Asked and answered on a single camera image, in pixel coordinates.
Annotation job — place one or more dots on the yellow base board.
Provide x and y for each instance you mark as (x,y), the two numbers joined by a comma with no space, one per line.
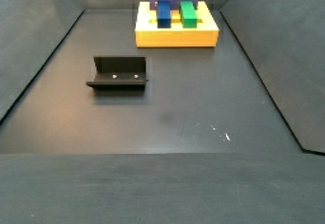
(150,36)

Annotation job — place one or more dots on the green bar block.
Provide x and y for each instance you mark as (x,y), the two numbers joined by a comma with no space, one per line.
(188,14)

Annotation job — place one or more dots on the blue bar block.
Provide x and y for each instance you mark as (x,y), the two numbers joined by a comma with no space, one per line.
(163,15)

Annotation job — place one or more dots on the black angle bracket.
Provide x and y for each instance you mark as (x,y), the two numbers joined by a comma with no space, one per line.
(119,71)

